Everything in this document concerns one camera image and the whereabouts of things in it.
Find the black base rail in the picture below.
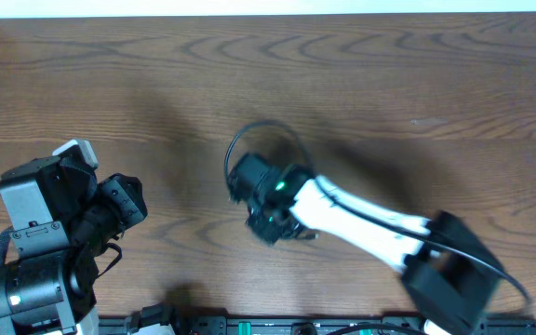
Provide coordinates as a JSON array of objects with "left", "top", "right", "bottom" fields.
[{"left": 98, "top": 304, "right": 536, "bottom": 335}]

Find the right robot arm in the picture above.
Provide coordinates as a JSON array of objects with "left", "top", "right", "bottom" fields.
[{"left": 226, "top": 154, "right": 503, "bottom": 334}]

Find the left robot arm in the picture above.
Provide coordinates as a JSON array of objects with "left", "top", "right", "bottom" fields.
[{"left": 0, "top": 154, "right": 147, "bottom": 334}]

